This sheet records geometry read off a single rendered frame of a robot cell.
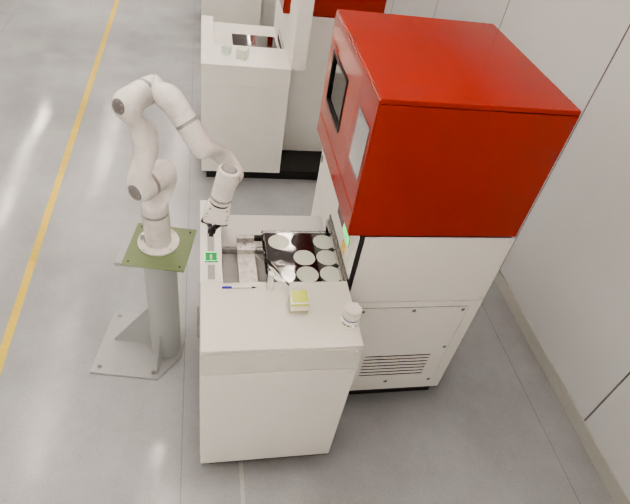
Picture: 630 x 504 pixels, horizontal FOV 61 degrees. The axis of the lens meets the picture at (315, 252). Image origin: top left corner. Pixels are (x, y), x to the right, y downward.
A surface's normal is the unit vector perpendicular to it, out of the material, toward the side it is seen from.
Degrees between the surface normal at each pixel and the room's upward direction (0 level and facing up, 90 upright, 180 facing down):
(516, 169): 90
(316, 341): 0
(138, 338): 90
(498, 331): 0
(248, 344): 0
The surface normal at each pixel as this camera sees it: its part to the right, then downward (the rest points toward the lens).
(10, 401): 0.15, -0.73
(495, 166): 0.15, 0.69
